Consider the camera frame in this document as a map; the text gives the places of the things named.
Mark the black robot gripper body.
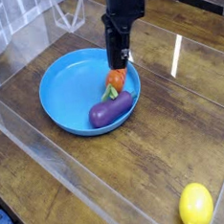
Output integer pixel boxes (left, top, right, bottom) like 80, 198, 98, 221
101, 0, 146, 34

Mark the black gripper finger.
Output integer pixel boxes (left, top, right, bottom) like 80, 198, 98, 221
104, 23, 130, 70

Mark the orange toy carrot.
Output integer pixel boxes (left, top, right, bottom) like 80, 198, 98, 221
101, 69, 127, 101

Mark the blue plastic plate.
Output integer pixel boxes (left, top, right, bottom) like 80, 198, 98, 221
39, 48, 141, 136

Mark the purple toy eggplant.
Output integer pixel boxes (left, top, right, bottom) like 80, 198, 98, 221
88, 91, 137, 128

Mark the clear acrylic barrier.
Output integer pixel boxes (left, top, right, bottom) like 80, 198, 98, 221
0, 0, 224, 224

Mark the yellow toy lemon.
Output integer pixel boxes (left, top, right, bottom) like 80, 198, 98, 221
179, 183, 213, 224

